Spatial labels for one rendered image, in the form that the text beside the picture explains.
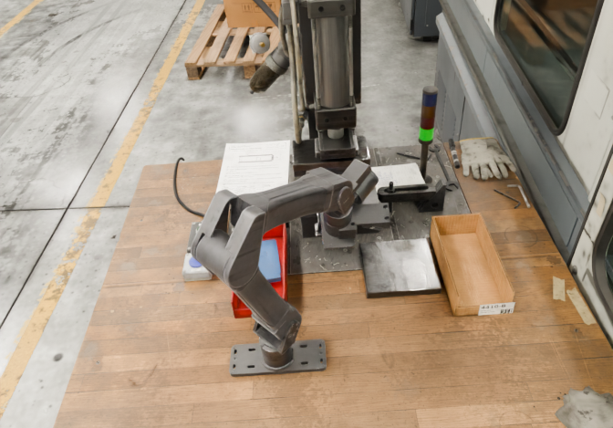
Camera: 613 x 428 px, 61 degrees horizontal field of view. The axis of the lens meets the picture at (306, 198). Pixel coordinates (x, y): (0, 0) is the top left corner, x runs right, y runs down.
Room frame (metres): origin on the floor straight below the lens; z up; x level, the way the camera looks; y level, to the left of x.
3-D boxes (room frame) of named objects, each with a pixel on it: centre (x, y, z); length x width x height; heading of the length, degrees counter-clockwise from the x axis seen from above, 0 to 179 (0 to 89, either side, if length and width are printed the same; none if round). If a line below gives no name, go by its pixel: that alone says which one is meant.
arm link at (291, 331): (0.62, 0.09, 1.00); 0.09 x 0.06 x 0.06; 44
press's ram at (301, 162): (1.07, -0.07, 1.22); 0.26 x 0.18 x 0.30; 178
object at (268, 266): (0.88, 0.12, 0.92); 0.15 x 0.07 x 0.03; 5
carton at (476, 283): (0.79, -0.36, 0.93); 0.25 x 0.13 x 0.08; 178
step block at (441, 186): (1.03, -0.33, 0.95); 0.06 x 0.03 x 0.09; 88
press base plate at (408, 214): (1.08, -0.11, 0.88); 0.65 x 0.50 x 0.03; 88
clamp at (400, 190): (1.03, -0.26, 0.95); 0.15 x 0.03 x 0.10; 88
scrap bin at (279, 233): (0.84, 0.12, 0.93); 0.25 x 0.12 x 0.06; 178
